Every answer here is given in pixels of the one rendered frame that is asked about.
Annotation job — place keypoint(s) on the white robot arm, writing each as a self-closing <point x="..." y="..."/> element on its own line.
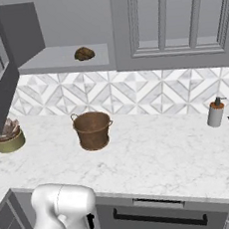
<point x="60" y="212"/>

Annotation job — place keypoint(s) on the brown round basket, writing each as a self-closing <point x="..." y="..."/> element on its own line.
<point x="92" y="130"/>

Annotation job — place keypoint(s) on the brown bread loaf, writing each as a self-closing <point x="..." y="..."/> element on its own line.
<point x="84" y="53"/>

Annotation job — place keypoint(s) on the grey closed cabinet door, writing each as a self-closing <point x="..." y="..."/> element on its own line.
<point x="173" y="23"/>

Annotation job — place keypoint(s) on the grey base cabinet door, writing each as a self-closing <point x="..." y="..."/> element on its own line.
<point x="11" y="227"/>

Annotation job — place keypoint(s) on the white soap dispenser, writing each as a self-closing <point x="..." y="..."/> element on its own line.
<point x="216" y="113"/>

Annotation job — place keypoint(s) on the potted succulent plant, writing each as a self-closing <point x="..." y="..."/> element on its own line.
<point x="8" y="136"/>

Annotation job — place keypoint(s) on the grey dishwasher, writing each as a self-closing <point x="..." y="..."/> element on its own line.
<point x="160" y="218"/>

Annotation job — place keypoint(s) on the grey open wall cabinet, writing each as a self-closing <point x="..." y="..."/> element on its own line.
<point x="60" y="28"/>

